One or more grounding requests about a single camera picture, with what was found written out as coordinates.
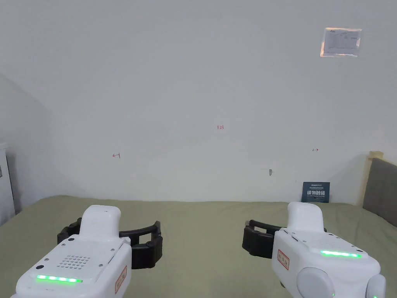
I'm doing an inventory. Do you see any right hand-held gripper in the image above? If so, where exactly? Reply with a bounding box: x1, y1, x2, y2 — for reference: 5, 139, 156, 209
242, 201, 387, 298

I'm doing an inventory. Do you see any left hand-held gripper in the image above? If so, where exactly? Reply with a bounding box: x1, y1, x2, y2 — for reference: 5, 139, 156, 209
10, 204, 164, 298

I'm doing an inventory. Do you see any bed with pale green sheet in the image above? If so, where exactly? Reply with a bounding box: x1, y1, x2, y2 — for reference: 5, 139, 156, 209
0, 195, 397, 298

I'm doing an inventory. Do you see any dark blue sign card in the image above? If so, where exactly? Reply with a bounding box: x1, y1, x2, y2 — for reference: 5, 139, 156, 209
301, 181, 330, 204

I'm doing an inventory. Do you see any grey padded headboard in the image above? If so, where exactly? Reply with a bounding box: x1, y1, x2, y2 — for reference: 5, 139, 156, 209
361, 151, 397, 229

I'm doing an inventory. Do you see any laminated paper notice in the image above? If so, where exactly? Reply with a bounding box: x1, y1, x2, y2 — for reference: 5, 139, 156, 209
319, 27, 363, 58

